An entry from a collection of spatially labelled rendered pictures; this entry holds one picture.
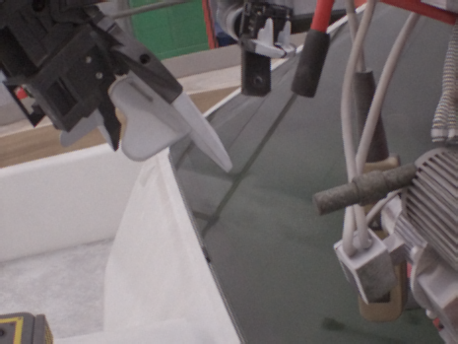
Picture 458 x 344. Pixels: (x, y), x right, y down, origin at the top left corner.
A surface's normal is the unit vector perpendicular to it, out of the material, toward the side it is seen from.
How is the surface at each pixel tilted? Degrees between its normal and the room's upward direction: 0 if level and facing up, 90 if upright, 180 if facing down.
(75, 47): 87
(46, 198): 90
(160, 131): 57
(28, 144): 90
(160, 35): 90
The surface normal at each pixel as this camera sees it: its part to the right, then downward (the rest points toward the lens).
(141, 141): 0.26, -0.29
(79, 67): 0.62, 0.12
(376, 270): 0.32, 0.42
